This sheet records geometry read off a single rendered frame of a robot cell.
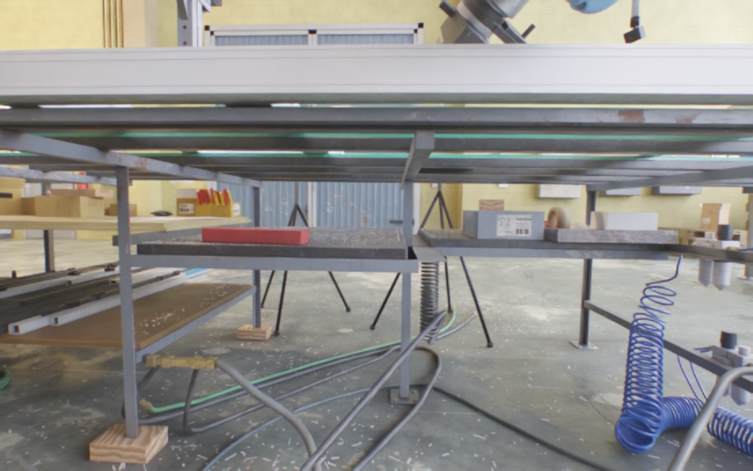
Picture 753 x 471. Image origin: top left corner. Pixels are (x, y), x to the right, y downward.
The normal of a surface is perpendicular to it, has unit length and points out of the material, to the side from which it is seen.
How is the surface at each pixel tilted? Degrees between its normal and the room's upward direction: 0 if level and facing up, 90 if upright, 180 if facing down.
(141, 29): 90
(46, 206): 90
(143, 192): 90
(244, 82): 90
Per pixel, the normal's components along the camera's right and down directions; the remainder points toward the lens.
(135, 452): -0.04, 0.07
